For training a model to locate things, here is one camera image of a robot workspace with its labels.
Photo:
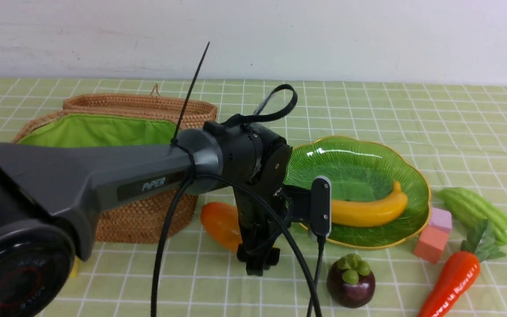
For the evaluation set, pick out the green toy bitter gourd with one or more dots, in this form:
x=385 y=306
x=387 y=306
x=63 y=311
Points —
x=469 y=208

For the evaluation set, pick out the yellow foam cube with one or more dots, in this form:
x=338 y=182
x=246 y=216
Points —
x=75 y=268

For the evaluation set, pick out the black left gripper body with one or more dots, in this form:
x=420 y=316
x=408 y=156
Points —
x=259 y=230

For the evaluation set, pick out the salmon red foam cube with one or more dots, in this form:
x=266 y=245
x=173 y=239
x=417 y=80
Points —
x=431 y=244

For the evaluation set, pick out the woven wicker basket green lining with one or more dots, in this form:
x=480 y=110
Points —
x=137 y=222

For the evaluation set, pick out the green checked tablecloth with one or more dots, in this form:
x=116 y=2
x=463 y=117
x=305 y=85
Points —
x=456 y=135

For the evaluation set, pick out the pink foam cube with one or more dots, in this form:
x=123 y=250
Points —
x=441 y=220

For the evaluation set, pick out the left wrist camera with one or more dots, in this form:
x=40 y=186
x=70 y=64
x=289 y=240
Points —
x=320 y=209

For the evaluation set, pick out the black cable tie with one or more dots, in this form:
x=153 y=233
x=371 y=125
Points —
x=188 y=96

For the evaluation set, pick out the dark purple toy mangosteen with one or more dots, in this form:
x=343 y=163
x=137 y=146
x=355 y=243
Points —
x=351 y=282

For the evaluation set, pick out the orange toy carrot green leaves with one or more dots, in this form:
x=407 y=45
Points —
x=462 y=269

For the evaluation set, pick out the yellow toy banana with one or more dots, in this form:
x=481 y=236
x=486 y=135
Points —
x=366 y=214

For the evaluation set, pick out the green leaf-shaped glass plate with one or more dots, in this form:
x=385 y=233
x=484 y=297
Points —
x=364 y=171

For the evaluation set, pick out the woven wicker basket lid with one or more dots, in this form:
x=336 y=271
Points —
x=149 y=107

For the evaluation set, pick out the orange toy mango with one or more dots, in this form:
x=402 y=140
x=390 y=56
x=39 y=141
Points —
x=220 y=220

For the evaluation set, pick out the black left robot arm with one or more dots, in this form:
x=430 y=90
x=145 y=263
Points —
x=52 y=197

